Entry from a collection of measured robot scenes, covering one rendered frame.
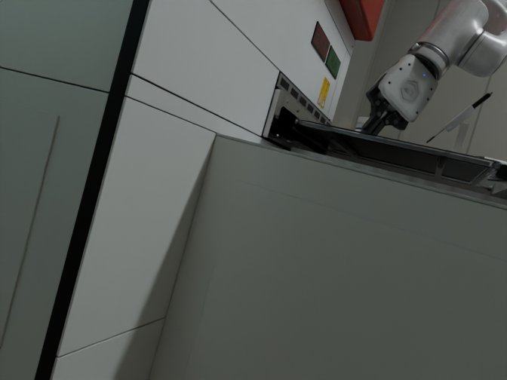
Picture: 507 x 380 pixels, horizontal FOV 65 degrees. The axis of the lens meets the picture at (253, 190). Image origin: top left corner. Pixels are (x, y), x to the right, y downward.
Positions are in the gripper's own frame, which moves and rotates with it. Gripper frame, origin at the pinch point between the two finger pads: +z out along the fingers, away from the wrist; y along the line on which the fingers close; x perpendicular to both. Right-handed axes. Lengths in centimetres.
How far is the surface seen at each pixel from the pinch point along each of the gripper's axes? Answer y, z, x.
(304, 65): -16.4, -4.0, 12.0
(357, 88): 40, -77, 162
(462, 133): 27.9, -24.2, 18.8
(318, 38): -17.6, -11.2, 13.9
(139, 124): -31.6, 28.6, -23.1
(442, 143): 97, -81, 139
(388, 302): 5.0, 25.6, -28.9
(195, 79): -30.3, 19.2, -16.6
